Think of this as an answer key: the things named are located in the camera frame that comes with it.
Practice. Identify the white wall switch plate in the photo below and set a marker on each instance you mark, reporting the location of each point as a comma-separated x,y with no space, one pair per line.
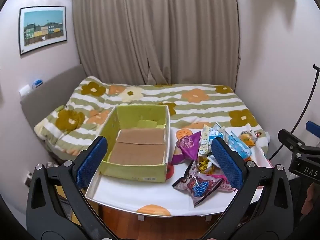
24,91

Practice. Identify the light blue snack packet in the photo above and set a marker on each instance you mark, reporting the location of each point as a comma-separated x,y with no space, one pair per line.
237,147

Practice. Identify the wall socket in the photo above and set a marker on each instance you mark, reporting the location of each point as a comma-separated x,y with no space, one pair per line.
28,180

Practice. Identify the cream blue snack packet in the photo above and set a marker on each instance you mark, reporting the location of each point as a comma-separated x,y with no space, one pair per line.
206,140

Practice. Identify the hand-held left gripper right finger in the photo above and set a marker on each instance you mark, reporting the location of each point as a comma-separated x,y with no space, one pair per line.
227,165

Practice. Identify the floral striped blanket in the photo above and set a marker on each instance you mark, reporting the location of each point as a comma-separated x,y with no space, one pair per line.
200,105

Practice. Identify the person's right hand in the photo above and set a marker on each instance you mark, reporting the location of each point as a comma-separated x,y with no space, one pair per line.
312,197

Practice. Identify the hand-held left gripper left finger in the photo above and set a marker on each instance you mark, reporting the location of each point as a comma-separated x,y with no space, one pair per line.
92,162

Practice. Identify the purple snack packet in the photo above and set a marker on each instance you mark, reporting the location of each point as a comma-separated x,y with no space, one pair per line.
187,145

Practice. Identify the black lamp stand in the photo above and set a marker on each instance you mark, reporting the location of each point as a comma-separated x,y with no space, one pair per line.
315,80

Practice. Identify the brown red-blue print snack packet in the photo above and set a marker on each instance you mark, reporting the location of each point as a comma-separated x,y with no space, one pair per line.
197,187

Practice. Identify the pink striped snack packet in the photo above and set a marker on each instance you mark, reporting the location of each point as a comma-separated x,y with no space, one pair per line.
220,178

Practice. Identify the framed picture of houses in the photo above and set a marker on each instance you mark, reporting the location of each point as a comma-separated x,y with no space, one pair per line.
42,30

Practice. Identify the small blue white object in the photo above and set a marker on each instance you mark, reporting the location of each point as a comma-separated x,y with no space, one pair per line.
37,83

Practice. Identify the yellow snack packet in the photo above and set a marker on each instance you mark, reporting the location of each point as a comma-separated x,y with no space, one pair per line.
205,165

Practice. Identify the green cardboard box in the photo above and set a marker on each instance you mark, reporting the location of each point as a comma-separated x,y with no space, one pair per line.
137,152

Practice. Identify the orange snack packet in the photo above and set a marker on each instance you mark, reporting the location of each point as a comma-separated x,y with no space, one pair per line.
246,138

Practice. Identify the beige curtain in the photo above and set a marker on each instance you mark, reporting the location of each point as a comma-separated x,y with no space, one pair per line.
150,30

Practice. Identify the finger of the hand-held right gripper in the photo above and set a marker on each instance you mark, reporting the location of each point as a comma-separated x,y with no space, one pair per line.
313,127
291,141

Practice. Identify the grey headboard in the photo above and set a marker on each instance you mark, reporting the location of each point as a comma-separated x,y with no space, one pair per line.
50,92

